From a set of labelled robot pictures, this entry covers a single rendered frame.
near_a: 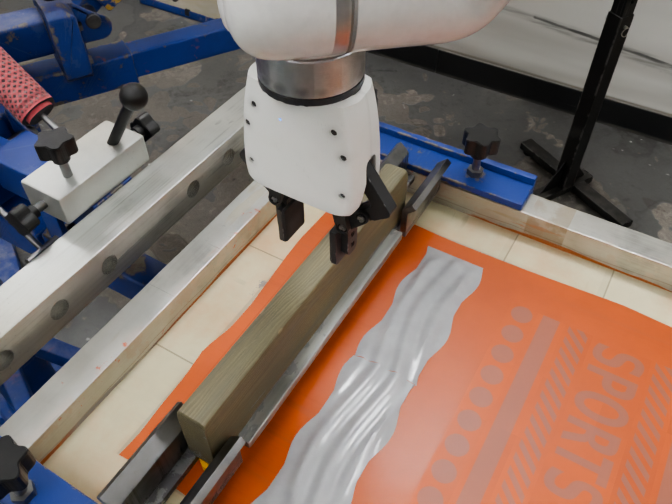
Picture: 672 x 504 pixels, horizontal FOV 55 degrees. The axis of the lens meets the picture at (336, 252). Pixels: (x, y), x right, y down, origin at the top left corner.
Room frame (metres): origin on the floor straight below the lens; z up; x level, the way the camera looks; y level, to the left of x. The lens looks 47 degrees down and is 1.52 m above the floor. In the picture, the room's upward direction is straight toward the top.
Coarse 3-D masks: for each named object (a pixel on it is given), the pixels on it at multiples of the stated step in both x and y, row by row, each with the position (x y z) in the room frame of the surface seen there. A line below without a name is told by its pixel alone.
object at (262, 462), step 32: (224, 352) 0.38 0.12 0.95; (320, 352) 0.38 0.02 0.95; (192, 384) 0.34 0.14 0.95; (320, 384) 0.34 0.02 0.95; (160, 416) 0.30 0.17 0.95; (288, 416) 0.30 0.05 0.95; (416, 416) 0.30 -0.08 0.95; (448, 416) 0.30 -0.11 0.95; (128, 448) 0.27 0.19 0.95; (256, 448) 0.27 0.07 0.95; (288, 448) 0.27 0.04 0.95; (384, 448) 0.27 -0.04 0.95; (416, 448) 0.27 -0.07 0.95; (192, 480) 0.24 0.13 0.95; (256, 480) 0.24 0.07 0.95; (384, 480) 0.24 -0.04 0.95; (416, 480) 0.24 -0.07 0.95
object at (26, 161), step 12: (24, 132) 0.63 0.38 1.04; (12, 144) 0.61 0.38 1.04; (24, 144) 0.61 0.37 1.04; (0, 156) 0.59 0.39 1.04; (12, 156) 0.59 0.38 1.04; (24, 156) 0.59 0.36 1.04; (36, 156) 0.59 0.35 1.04; (0, 168) 0.58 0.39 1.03; (12, 168) 0.57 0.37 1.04; (24, 168) 0.57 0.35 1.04; (36, 168) 0.57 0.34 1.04; (0, 180) 0.59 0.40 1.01; (12, 180) 0.57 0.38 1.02; (24, 192) 0.56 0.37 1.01; (96, 204) 0.51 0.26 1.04; (84, 216) 0.51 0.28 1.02
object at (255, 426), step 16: (384, 240) 0.50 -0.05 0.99; (400, 240) 0.50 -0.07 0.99; (384, 256) 0.47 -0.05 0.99; (368, 272) 0.45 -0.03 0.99; (352, 288) 0.43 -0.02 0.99; (336, 304) 0.41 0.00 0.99; (352, 304) 0.41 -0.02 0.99; (336, 320) 0.39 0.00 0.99; (320, 336) 0.37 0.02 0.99; (304, 352) 0.35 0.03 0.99; (288, 368) 0.33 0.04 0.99; (304, 368) 0.33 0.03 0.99; (288, 384) 0.31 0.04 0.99; (272, 400) 0.30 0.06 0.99; (256, 416) 0.28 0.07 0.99; (272, 416) 0.28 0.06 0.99; (240, 432) 0.27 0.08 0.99; (256, 432) 0.27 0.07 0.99
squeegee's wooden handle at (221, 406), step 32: (384, 224) 0.50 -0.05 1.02; (320, 256) 0.41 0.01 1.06; (352, 256) 0.43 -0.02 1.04; (288, 288) 0.37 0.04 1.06; (320, 288) 0.38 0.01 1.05; (256, 320) 0.34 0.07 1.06; (288, 320) 0.34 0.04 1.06; (320, 320) 0.38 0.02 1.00; (256, 352) 0.31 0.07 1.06; (288, 352) 0.33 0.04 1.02; (224, 384) 0.27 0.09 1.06; (256, 384) 0.29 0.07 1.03; (192, 416) 0.25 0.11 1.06; (224, 416) 0.25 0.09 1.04; (192, 448) 0.25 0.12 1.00
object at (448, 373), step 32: (320, 224) 0.56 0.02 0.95; (288, 256) 0.51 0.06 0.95; (416, 256) 0.51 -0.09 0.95; (480, 256) 0.51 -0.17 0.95; (384, 288) 0.46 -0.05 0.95; (480, 288) 0.46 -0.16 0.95; (512, 288) 0.46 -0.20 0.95; (544, 288) 0.46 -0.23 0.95; (576, 288) 0.46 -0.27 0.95; (352, 320) 0.42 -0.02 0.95; (480, 320) 0.42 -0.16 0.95; (576, 320) 0.42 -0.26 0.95; (608, 320) 0.42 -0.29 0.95; (640, 320) 0.42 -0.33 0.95; (352, 352) 0.38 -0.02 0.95; (448, 352) 0.38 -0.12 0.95; (480, 352) 0.38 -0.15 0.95; (640, 352) 0.38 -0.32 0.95; (448, 384) 0.34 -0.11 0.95
